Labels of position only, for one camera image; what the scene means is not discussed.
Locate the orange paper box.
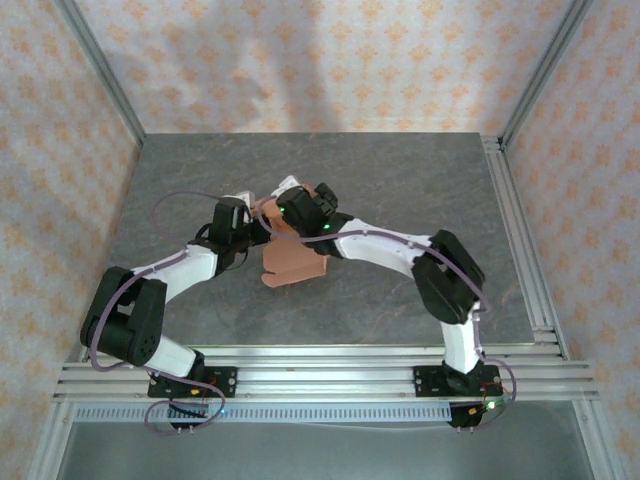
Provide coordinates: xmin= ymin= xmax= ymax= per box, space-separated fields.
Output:
xmin=252 ymin=182 xmax=331 ymax=290

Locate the grey metal lower panel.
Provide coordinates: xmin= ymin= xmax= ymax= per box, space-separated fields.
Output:
xmin=54 ymin=422 xmax=599 ymax=480

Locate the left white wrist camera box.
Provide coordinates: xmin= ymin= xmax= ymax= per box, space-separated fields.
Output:
xmin=222 ymin=189 xmax=257 ymax=209

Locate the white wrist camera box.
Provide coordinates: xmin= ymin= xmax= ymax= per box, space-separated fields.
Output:
xmin=222 ymin=189 xmax=257 ymax=209
xmin=269 ymin=174 xmax=304 ymax=199

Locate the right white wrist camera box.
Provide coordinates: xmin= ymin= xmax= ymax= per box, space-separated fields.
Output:
xmin=269 ymin=174 xmax=304 ymax=199

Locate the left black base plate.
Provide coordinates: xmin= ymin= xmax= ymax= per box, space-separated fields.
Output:
xmin=147 ymin=366 xmax=238 ymax=400

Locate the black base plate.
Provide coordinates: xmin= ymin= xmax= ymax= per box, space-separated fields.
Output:
xmin=411 ymin=364 xmax=503 ymax=400
xmin=147 ymin=366 xmax=238 ymax=400

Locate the aluminium mounting rail frame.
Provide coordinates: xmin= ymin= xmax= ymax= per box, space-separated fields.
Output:
xmin=52 ymin=344 xmax=600 ymax=404

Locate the aluminium side rail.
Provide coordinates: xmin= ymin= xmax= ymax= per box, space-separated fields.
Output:
xmin=480 ymin=134 xmax=569 ymax=347

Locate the slotted grey cable duct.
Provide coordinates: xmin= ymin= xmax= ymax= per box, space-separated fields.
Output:
xmin=69 ymin=403 xmax=454 ymax=424

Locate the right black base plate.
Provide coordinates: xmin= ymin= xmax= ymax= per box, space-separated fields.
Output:
xmin=411 ymin=364 xmax=503 ymax=400

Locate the aluminium frame post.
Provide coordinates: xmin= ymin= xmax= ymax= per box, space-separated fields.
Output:
xmin=53 ymin=0 xmax=147 ymax=147
xmin=498 ymin=0 xmax=599 ymax=147

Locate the aluminium frame leg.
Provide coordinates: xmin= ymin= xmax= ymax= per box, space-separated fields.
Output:
xmin=27 ymin=399 xmax=76 ymax=480
xmin=572 ymin=399 xmax=624 ymax=480

